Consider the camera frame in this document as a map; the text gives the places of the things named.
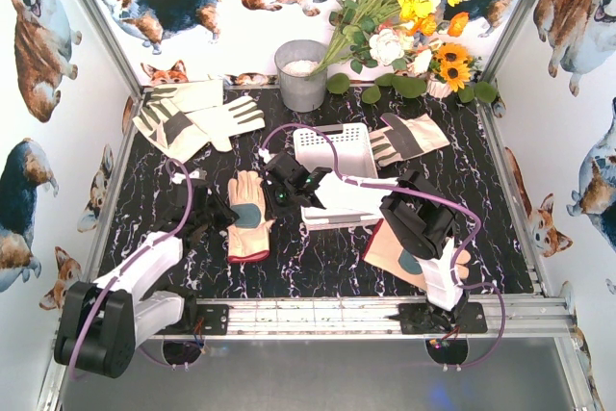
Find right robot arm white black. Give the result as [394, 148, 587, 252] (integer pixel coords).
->
[259, 148, 466, 313]

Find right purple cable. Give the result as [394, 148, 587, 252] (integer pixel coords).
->
[259, 125, 506, 369]

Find white grey striped glove right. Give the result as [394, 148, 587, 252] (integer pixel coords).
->
[369, 113, 450, 167]

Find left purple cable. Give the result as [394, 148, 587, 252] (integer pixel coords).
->
[66, 158, 196, 380]

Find purple cable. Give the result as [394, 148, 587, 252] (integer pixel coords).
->
[66, 158, 196, 380]
[259, 125, 506, 369]

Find white green glove back-left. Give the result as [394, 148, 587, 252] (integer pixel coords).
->
[148, 79, 223, 113]

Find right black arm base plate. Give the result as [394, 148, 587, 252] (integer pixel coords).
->
[387, 302, 488, 334]

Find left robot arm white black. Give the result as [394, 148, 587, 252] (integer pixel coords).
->
[54, 169, 239, 378]

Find white perforated storage basket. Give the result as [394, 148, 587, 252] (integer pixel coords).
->
[292, 123, 381, 231]

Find grey metal bucket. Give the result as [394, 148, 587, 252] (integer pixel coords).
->
[274, 39, 327, 113]

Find tan leather glove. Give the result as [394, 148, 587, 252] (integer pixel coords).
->
[361, 218, 473, 292]
[227, 170, 273, 264]

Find artificial flower bouquet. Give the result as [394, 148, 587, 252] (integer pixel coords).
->
[320, 0, 513, 104]

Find white ribbed sunflower pot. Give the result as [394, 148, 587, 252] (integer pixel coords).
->
[426, 77, 453, 99]

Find white grey glove front-left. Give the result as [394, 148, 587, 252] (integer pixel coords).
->
[133, 95, 265, 163]

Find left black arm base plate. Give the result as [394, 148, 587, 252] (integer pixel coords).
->
[188, 303, 230, 336]

